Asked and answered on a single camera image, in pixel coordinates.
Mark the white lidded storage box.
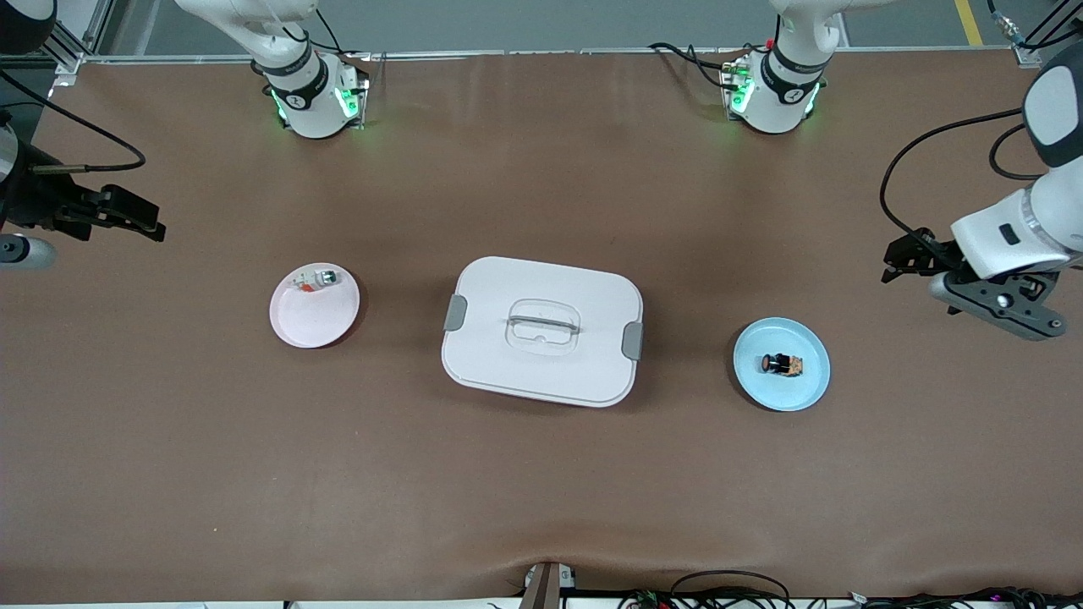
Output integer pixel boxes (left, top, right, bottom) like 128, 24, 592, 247
441, 256, 645, 409

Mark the black cable bundle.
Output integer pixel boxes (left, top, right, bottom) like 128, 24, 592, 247
618, 569, 1083, 609

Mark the black base cable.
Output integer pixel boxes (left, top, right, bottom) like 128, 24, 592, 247
648, 41, 750, 90
288, 8, 373, 60

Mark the pink round plate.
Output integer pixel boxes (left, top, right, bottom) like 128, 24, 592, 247
269, 262, 361, 349

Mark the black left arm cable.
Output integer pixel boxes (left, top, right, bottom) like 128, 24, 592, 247
880, 106, 1050, 246

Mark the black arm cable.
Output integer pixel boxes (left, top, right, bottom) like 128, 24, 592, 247
0, 68, 146, 174
880, 106, 1050, 246

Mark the metal table edge bracket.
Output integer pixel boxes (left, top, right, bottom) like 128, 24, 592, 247
518, 561, 578, 609

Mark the light blue round plate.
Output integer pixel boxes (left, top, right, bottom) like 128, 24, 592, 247
733, 317, 832, 413

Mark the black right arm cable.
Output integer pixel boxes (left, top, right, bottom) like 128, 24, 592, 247
0, 68, 146, 174

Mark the aluminium frame profile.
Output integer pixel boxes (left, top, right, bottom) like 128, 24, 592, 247
1011, 0, 1083, 69
0, 0, 115, 75

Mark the white green push-button switch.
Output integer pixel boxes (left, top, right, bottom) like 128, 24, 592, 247
290, 267, 339, 294

